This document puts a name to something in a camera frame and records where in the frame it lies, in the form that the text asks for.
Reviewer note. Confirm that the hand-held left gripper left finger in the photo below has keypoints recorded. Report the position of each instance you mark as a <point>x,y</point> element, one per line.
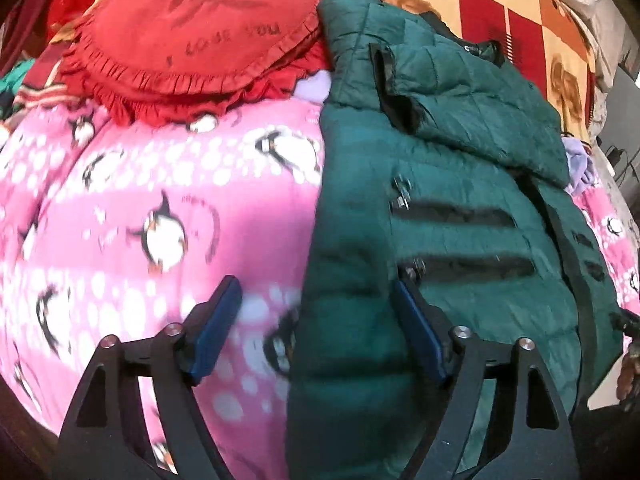
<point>217,320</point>

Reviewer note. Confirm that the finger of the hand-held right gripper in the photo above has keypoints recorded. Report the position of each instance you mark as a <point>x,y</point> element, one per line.
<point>627,321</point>

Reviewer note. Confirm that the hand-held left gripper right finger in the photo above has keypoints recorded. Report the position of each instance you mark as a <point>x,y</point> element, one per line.
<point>422,330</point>

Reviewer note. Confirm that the green quilted jacket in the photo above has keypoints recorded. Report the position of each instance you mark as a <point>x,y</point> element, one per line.
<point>360,185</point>

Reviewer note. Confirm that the person's right hand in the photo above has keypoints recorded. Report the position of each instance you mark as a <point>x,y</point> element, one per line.
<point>629,375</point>

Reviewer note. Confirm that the pink penguin blanket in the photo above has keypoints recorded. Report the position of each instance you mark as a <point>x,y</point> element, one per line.
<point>125,170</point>

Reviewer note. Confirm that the red ruffled heart pillow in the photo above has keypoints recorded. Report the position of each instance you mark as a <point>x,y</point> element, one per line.
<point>190,25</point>

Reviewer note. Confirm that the green cloth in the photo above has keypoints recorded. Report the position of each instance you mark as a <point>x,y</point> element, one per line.
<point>17,77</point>

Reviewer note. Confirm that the orange checked rose blanket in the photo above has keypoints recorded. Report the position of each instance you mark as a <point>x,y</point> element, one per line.
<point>520,25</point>

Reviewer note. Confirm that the white crumpled sheet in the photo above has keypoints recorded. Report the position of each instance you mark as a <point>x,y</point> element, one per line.
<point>585,5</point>

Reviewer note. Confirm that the dark red cloth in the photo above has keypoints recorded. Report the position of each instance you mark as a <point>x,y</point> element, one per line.
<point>30,25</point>

